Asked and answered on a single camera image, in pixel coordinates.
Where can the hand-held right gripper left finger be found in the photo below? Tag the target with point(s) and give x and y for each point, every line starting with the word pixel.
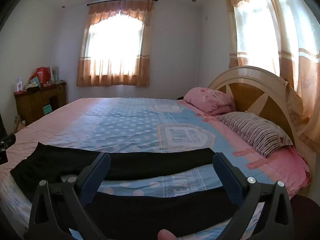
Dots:
pixel 96 172

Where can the short orange window curtain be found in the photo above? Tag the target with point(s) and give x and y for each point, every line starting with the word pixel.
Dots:
pixel 100 72

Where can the red paper bag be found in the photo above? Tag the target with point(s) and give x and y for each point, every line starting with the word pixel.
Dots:
pixel 43 75

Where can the pink pillow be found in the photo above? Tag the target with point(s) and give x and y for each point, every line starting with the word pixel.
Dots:
pixel 210 100

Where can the small teal box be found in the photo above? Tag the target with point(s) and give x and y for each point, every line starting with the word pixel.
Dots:
pixel 47 109

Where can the black curtain rod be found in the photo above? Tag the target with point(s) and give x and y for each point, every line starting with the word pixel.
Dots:
pixel 100 4

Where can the black pants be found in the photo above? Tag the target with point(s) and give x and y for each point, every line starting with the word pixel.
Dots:
pixel 150 162

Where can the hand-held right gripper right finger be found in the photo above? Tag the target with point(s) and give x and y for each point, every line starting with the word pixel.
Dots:
pixel 226 173

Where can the striped pillow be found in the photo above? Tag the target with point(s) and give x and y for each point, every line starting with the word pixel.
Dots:
pixel 255 130

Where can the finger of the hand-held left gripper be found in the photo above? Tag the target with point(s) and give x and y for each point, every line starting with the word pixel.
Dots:
pixel 7 141

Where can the bed with pink blue sheet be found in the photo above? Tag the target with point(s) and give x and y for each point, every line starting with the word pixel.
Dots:
pixel 112 120

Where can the cream wooden headboard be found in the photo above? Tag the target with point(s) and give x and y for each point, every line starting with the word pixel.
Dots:
pixel 250 97

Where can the white picture frame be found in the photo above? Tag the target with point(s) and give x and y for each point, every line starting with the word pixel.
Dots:
pixel 55 73

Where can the long orange window curtain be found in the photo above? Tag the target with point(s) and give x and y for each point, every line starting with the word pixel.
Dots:
pixel 307 80

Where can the person's right hand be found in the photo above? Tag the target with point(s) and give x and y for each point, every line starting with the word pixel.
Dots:
pixel 167 235

